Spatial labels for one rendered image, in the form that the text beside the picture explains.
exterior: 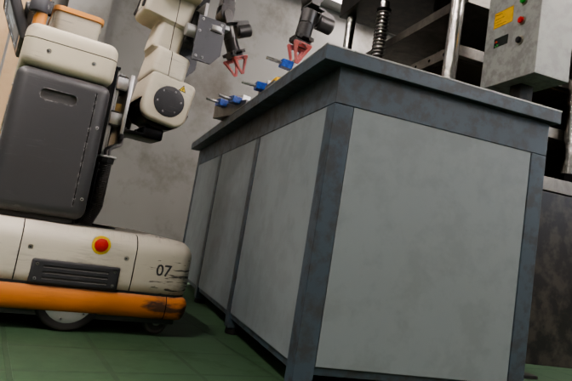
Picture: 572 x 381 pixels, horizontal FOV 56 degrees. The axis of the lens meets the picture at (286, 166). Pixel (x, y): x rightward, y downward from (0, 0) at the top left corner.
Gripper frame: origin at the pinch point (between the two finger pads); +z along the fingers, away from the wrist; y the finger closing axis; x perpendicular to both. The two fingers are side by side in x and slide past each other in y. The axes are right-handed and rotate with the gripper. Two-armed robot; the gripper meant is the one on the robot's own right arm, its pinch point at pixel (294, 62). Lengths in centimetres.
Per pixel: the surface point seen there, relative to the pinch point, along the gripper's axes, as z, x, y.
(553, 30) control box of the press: -40, -84, -24
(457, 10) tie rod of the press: -50, -65, 13
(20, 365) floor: 96, 54, -64
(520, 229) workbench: 38, -53, -68
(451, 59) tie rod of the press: -28, -68, 11
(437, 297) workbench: 61, -33, -70
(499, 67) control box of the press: -26, -79, -5
